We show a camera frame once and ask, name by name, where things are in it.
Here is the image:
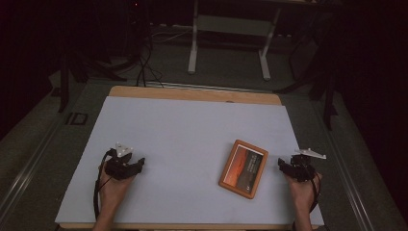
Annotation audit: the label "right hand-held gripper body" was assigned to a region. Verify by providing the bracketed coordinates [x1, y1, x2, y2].
[288, 147, 327, 183]

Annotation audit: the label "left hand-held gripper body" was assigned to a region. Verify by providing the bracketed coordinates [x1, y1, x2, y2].
[104, 141, 137, 181]

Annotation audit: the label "wooden picture frame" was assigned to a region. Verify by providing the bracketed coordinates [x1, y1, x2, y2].
[218, 139, 269, 200]

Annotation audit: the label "person's right hand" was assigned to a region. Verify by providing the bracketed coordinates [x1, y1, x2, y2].
[285, 174, 322, 211]

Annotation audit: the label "white table mat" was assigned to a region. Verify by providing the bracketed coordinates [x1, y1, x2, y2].
[55, 95, 325, 226]

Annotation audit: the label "black tripod stand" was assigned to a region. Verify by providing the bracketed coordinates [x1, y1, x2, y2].
[274, 30, 342, 131]

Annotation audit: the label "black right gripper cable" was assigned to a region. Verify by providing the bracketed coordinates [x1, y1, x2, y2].
[307, 172, 323, 215]

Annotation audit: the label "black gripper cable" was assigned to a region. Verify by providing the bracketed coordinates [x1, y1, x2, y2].
[307, 172, 323, 215]
[92, 148, 114, 221]

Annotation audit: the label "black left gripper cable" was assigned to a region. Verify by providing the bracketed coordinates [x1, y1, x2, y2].
[92, 148, 114, 221]

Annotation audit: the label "metal floor rail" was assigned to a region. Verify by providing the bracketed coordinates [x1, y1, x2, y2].
[320, 102, 377, 231]
[0, 119, 63, 220]

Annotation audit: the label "black floor cables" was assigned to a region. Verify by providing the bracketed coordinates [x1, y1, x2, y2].
[135, 30, 166, 89]

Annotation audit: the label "white metal desk frame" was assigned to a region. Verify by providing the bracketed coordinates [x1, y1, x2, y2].
[187, 0, 283, 81]

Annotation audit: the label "white floor cable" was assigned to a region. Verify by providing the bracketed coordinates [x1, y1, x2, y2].
[149, 29, 194, 45]

